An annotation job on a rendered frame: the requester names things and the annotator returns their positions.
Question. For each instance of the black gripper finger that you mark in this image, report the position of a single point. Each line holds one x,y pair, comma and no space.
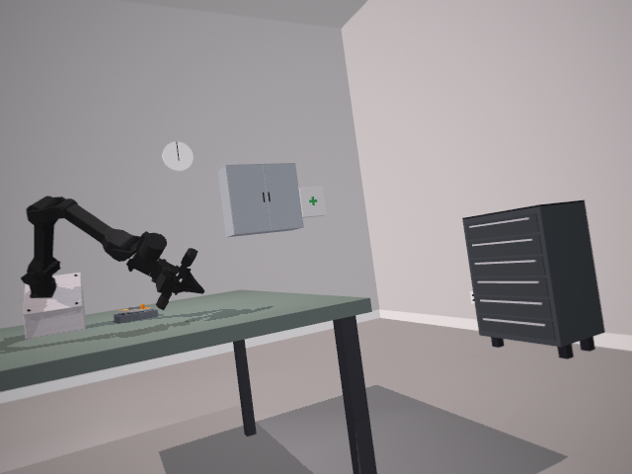
187,288
190,280

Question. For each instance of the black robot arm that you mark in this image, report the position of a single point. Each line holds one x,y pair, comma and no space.
119,244

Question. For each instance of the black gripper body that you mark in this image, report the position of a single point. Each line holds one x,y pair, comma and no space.
182,270

